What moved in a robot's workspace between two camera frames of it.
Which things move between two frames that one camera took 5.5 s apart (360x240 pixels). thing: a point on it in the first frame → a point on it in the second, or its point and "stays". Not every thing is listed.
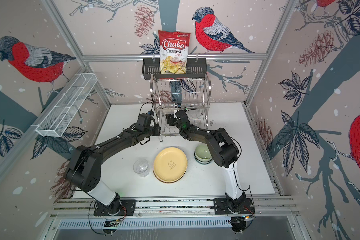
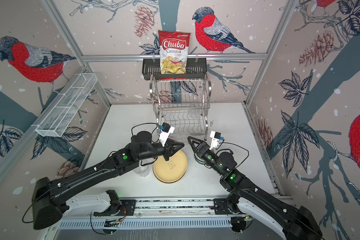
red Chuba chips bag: x=173 y=46 stays
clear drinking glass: x=141 y=166 stays
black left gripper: x=157 y=130 → x=170 y=144
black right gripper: x=170 y=119 → x=204 y=150
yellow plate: x=170 y=165 stays
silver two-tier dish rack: x=170 y=94 stays
